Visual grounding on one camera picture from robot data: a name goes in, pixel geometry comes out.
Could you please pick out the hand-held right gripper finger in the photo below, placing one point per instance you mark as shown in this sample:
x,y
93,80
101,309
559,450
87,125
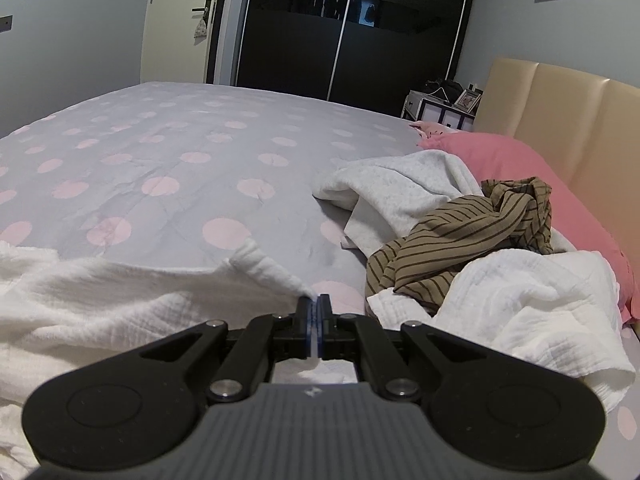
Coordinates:
x,y
311,321
321,321

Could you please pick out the white muslin cloth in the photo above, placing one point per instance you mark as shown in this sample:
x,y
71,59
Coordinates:
x,y
525,310
125,300

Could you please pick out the brown striped garment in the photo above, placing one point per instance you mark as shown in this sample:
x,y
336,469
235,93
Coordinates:
x,y
450,240

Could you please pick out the white fleece garment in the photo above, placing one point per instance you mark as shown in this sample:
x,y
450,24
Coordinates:
x,y
400,185

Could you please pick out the bed with polka dot sheet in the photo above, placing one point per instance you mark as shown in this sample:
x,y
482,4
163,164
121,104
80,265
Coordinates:
x,y
175,160

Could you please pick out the light pink patterned pillow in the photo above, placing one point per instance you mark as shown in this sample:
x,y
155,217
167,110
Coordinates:
x,y
425,127

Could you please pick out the white nightstand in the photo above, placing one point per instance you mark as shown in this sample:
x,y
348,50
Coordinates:
x,y
430,110

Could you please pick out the black bag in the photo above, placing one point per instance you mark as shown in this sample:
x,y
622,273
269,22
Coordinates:
x,y
442,87

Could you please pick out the black sliding door wardrobe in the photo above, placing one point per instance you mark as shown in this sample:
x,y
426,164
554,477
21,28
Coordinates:
x,y
290,50

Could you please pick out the small patterned hanging bag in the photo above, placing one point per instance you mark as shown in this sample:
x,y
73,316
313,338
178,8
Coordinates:
x,y
201,29

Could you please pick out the cream room door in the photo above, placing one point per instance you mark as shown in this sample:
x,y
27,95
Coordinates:
x,y
170,35

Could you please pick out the beige padded headboard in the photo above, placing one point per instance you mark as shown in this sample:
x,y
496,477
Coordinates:
x,y
575,120

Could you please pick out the small picture frame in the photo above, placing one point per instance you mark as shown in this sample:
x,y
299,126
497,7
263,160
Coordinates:
x,y
468,100

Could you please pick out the grey wall panel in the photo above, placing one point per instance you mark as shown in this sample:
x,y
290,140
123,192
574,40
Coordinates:
x,y
5,23

